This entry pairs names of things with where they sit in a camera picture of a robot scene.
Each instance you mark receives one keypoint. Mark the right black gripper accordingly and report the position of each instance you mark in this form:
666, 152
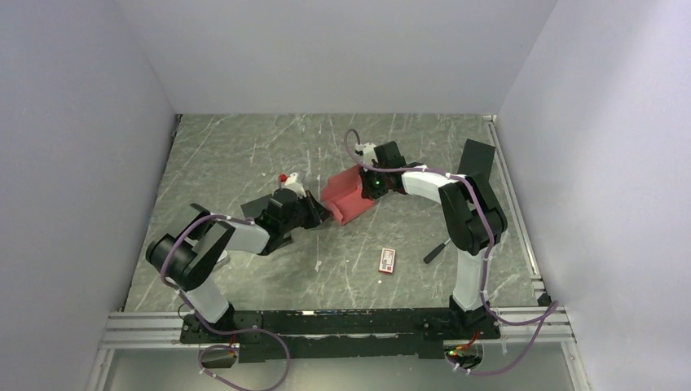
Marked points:
368, 192

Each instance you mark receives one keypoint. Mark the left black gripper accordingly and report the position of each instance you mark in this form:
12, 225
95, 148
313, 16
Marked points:
315, 216

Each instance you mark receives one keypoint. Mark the red cardboard paper box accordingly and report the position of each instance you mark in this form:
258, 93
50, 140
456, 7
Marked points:
343, 196

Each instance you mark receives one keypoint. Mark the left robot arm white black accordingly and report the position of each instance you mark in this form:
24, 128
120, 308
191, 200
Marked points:
187, 251

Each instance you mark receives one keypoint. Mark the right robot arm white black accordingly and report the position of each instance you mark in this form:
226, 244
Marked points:
474, 218

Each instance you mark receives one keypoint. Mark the small red white box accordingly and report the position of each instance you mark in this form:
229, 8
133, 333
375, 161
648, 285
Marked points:
387, 261

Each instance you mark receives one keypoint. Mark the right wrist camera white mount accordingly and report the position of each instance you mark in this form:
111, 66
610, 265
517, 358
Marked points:
366, 151

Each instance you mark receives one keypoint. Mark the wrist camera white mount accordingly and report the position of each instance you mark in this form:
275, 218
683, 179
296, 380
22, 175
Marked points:
291, 182
366, 151

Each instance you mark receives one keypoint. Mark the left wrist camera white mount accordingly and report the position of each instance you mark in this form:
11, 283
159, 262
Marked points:
291, 182

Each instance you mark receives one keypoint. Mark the black box near right wall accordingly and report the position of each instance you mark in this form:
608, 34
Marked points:
476, 159

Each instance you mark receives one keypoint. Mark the hammer with black handle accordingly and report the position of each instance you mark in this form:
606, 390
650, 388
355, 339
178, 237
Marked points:
435, 251

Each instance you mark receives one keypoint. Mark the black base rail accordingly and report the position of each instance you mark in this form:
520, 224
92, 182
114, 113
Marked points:
274, 334

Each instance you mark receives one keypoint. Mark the aluminium frame rail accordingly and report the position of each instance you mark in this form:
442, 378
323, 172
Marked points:
142, 330

